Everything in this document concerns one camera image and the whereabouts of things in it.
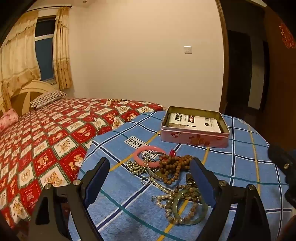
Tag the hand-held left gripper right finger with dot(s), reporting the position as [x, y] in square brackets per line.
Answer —
[203, 183]

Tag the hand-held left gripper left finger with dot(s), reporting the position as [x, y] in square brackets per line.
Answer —
[97, 183]

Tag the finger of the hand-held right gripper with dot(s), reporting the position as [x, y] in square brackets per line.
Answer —
[281, 157]
[291, 197]

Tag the green jade bangle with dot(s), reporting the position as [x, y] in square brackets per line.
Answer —
[185, 221]

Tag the pink tin box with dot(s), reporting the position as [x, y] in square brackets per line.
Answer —
[196, 140]

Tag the red pendant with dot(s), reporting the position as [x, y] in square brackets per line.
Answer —
[172, 153]

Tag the silver bangle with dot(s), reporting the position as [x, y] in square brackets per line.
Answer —
[152, 173]

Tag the pink bangle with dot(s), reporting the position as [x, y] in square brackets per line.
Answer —
[149, 147]

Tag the blue plaid cloth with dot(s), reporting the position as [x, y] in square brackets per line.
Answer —
[111, 148]

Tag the red patterned bedspread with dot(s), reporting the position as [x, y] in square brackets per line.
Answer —
[57, 139]

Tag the white printed card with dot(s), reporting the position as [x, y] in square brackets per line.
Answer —
[196, 122]

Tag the brown wooden door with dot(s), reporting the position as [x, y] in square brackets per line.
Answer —
[277, 81]

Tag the striped pillow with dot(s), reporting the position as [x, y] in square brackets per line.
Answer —
[48, 98]

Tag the pink pillow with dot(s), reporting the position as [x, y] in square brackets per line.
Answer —
[8, 119]

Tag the cream wooden headboard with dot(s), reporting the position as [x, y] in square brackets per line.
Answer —
[30, 89]

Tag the red door decoration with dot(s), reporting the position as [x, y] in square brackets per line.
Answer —
[288, 36]

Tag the window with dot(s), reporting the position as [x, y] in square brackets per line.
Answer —
[46, 51]

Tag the wide beige curtain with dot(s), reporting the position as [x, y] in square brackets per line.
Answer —
[18, 58]

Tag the brown door frame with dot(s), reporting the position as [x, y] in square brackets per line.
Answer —
[223, 58]

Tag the white light switch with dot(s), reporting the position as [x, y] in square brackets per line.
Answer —
[188, 49]

